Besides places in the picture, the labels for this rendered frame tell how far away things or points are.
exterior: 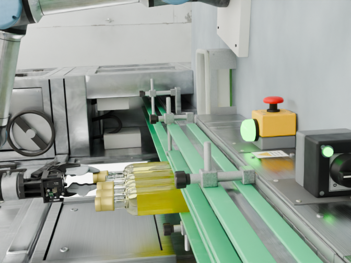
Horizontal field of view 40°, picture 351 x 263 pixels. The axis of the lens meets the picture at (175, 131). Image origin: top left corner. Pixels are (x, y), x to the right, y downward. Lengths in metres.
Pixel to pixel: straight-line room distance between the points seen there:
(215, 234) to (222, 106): 0.69
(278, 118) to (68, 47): 4.13
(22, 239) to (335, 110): 0.88
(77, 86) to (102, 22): 2.78
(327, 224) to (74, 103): 1.73
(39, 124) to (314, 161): 1.70
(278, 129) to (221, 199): 0.27
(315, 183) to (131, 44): 4.34
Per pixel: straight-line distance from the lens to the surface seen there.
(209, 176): 0.78
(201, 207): 0.91
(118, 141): 2.36
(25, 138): 2.26
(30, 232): 1.38
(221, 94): 1.42
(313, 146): 0.68
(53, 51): 4.98
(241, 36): 1.27
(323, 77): 0.85
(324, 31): 0.84
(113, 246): 1.23
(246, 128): 0.95
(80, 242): 1.28
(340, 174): 0.65
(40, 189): 1.33
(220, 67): 1.41
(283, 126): 0.95
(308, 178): 0.70
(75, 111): 2.22
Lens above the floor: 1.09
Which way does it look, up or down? 6 degrees down
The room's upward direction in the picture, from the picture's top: 93 degrees counter-clockwise
